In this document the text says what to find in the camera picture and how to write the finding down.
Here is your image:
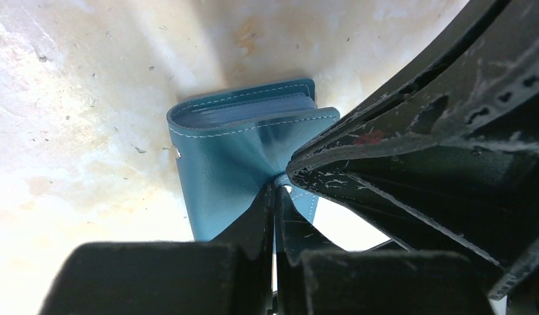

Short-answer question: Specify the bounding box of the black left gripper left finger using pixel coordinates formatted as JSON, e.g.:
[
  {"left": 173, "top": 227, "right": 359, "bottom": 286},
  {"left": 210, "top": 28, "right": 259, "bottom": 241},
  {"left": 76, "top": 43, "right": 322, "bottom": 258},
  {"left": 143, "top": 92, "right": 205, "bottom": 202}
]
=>
[{"left": 213, "top": 184, "right": 274, "bottom": 314}]

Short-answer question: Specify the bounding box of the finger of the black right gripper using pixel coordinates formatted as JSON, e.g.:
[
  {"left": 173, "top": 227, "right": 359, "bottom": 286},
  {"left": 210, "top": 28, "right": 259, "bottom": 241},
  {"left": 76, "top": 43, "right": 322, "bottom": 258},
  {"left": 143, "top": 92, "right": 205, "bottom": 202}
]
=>
[
  {"left": 288, "top": 1, "right": 539, "bottom": 170},
  {"left": 286, "top": 144, "right": 539, "bottom": 299}
]

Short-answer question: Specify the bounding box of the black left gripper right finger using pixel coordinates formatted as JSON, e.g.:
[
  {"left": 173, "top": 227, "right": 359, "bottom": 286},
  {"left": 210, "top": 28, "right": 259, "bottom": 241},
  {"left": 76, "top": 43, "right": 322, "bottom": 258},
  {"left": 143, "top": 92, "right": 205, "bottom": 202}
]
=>
[{"left": 275, "top": 186, "right": 342, "bottom": 314}]

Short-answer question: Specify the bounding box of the blue leather card holder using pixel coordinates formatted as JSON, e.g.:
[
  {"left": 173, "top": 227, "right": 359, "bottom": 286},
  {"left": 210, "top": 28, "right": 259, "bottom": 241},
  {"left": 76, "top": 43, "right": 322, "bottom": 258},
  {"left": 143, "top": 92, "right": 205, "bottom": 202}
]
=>
[{"left": 166, "top": 78, "right": 340, "bottom": 242}]

